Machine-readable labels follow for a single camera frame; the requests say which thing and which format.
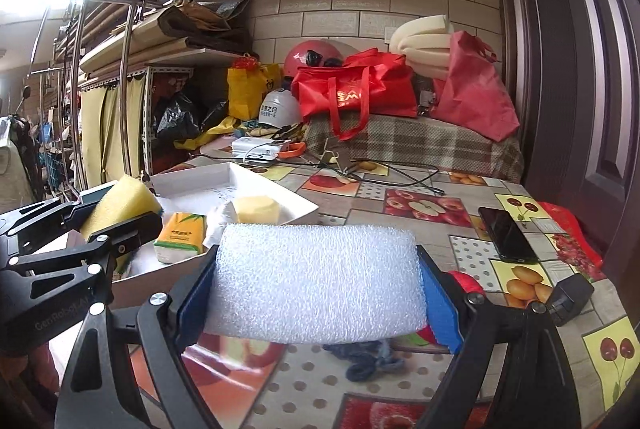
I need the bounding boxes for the orange handled tool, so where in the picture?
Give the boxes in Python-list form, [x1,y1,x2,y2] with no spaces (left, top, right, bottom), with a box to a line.
[278,142,306,160]

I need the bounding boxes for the red plush apple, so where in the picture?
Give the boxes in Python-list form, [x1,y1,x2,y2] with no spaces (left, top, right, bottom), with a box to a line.
[416,267,485,353]

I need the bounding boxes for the red fabric bag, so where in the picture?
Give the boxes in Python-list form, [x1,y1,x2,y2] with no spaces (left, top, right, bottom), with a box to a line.
[430,31,520,142]

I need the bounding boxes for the pink red helmet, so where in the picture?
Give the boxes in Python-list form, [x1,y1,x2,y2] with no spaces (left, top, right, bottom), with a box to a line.
[283,40,344,78]

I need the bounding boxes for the black power adapter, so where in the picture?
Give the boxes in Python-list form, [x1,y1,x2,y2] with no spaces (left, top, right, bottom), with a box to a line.
[544,274,594,327]

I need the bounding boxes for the red tote bag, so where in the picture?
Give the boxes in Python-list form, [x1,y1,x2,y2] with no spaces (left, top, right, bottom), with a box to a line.
[291,48,418,141]

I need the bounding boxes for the plaid covered bench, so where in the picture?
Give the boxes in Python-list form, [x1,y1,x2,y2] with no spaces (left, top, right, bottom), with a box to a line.
[304,111,525,184]

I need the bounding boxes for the cream foam roll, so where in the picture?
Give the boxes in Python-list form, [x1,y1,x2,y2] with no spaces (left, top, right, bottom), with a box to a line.
[388,15,454,80]

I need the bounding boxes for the yellow curtain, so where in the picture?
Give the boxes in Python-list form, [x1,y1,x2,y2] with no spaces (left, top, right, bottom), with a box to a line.
[79,74,145,187]

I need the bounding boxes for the white foam block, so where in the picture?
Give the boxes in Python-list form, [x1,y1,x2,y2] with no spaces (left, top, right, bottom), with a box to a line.
[205,224,427,343]

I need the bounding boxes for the black cable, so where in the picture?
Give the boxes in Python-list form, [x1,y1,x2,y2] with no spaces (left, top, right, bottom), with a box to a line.
[199,150,446,197]

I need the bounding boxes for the chrome curved rail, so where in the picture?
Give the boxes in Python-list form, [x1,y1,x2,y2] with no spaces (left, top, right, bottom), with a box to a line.
[70,0,163,190]

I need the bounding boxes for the metal shelving rack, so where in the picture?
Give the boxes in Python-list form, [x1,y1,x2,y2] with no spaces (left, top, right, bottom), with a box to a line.
[28,0,250,189]

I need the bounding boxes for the yellow green sponge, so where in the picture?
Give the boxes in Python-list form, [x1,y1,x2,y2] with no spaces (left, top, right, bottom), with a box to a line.
[80,174,163,245]

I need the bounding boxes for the white shallow cardboard tray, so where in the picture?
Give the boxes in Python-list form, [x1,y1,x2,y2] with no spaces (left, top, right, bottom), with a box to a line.
[112,162,319,309]

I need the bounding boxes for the white power strip box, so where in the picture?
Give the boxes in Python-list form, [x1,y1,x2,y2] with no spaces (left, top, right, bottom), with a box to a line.
[231,136,285,161]

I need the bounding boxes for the white safety helmet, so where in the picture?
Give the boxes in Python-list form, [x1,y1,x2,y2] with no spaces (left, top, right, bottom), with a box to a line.
[258,89,303,129]

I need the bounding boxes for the black plastic bag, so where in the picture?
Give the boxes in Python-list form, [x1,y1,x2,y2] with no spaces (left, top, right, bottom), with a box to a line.
[153,92,229,142]

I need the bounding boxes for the purple blue braided scrunchie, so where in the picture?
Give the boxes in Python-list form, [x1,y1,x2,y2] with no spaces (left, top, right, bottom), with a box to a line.
[322,339,406,383]

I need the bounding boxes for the brown wooden door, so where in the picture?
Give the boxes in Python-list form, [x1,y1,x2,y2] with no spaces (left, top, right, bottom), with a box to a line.
[501,0,639,279]

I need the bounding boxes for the black smartphone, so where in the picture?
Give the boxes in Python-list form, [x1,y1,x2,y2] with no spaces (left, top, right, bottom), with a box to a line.
[478,207,538,264]

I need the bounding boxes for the yellow shopping bag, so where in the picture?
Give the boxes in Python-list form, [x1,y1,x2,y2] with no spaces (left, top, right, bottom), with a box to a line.
[227,54,282,121]

